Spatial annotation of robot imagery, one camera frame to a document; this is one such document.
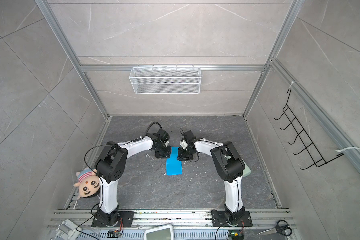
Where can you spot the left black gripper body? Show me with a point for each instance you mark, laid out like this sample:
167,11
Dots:
164,151

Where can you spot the white display device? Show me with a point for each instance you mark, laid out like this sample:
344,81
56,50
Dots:
164,232

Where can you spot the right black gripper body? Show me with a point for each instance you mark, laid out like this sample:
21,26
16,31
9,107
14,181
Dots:
185,155

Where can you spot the white wire mesh basket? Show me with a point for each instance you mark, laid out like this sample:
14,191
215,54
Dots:
166,80

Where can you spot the small green circuit board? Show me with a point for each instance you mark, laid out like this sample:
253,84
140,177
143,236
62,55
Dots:
236,235

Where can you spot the blue square paper sheet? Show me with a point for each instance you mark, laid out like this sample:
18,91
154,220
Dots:
173,166

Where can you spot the black handled scissors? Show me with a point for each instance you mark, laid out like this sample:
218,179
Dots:
282,227

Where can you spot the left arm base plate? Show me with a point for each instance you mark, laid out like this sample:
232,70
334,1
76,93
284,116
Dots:
113,220

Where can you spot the plush doll toy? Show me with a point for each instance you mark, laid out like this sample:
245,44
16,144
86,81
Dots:
88,183

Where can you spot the small orange circuit board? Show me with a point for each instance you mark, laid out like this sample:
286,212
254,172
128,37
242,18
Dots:
114,234

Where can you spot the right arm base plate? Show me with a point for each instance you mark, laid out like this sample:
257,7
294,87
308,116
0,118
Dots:
227,219

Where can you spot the black wire hook rack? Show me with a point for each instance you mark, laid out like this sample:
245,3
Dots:
316,159

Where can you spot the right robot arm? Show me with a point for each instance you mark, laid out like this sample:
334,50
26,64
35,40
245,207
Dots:
229,165

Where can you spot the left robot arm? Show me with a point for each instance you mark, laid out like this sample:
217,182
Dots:
112,161

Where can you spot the white clamp device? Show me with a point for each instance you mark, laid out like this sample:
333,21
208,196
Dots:
68,230

